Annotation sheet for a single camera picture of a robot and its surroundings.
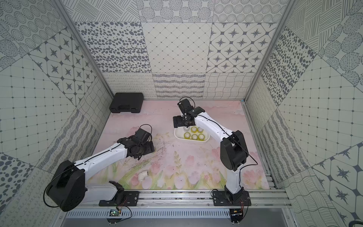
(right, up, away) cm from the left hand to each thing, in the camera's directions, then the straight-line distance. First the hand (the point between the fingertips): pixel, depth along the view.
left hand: (149, 147), depth 87 cm
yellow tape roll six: (+33, +9, +15) cm, 37 cm away
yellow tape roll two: (+24, +5, +12) cm, 27 cm away
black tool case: (-28, +31, +32) cm, 52 cm away
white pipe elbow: (-2, -15, -7) cm, 16 cm away
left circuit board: (-14, -30, -15) cm, 37 cm away
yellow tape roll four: (+29, +4, +12) cm, 31 cm away
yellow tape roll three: (+34, +4, +12) cm, 36 cm away
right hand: (+21, +14, +2) cm, 25 cm away
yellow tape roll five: (+29, +9, +14) cm, 33 cm away
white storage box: (+18, +7, +13) cm, 23 cm away
